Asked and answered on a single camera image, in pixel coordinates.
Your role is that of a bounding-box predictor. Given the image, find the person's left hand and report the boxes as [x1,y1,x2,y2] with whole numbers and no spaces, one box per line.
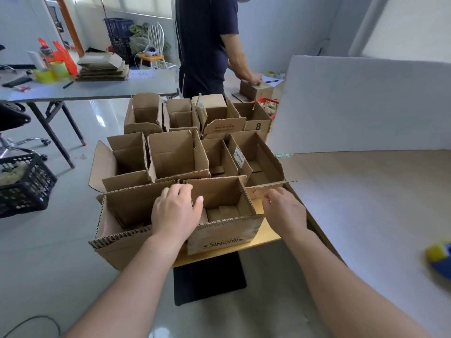
[150,184,205,249]

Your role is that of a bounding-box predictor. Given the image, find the person's right hand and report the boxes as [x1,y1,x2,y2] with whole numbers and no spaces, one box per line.
[261,187,309,243]

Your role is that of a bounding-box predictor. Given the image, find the black-lettered cardboard box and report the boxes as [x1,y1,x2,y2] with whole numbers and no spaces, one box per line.
[178,175,265,256]

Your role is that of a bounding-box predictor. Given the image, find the peeled-surface cardboard box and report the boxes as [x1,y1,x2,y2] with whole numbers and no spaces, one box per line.
[88,180,187,272]

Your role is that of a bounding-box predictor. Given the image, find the small brown cardboard box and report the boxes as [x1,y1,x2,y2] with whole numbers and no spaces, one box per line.
[233,100,272,142]

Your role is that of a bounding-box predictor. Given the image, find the tall brown cardboard box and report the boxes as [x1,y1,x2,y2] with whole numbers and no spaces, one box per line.
[239,79,275,102]

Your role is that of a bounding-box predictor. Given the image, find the clear yellowish tape roll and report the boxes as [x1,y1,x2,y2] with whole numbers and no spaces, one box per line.
[424,242,451,261]

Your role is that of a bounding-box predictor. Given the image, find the blue tape dispenser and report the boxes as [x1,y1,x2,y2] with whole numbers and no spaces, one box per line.
[428,248,451,281]

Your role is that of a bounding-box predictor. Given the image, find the stack of cardboard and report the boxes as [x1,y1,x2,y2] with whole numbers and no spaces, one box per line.
[74,52,130,83]

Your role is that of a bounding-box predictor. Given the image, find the person's left forearm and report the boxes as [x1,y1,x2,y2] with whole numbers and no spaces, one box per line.
[65,234,187,338]

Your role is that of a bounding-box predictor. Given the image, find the person's right forearm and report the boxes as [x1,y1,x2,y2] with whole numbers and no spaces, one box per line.
[281,229,434,338]

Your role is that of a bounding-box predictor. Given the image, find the black stool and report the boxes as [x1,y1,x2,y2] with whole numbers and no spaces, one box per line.
[172,251,248,307]

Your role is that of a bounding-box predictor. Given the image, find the red plastic basket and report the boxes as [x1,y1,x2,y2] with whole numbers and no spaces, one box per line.
[255,97,280,120]

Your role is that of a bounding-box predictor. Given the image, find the white foam partition board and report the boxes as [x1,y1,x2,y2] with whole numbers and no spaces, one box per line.
[267,55,451,155]

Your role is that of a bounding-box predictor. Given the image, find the grey folding table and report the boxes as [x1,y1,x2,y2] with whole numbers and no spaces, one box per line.
[0,68,179,169]

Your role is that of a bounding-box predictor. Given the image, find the black crate with scraps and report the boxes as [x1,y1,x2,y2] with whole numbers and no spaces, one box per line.
[0,153,59,219]

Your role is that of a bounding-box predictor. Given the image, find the dark plastic crate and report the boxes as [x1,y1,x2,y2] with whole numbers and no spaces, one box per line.
[109,35,133,64]

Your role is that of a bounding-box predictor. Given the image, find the green bag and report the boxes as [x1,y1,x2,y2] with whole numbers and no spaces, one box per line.
[128,23,152,53]

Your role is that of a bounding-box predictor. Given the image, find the white chair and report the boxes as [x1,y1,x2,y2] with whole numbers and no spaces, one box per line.
[135,21,168,70]

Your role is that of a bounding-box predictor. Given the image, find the black mesh chair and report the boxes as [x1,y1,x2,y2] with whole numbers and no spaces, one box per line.
[0,45,52,161]

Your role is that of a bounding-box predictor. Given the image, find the orange plastic bag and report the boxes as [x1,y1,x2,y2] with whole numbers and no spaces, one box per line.
[53,41,79,76]

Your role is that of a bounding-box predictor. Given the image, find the blue plastic crate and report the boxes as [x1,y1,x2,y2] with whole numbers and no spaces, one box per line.
[104,17,134,38]

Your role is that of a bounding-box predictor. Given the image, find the flat black device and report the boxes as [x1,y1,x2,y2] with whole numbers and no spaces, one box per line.
[1,76,33,88]

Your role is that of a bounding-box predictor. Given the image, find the small orange bottle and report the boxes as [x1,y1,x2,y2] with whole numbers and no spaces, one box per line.
[38,37,56,64]

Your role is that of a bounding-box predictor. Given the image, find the white paper roll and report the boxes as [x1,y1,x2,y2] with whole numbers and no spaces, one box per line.
[28,51,46,70]

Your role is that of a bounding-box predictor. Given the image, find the window with white blinds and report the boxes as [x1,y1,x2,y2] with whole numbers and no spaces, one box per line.
[72,0,174,21]

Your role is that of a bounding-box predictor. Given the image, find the bright window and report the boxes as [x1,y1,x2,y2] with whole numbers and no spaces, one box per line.
[349,0,451,64]

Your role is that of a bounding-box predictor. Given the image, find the orange door frame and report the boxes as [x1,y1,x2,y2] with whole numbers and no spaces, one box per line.
[55,0,85,57]

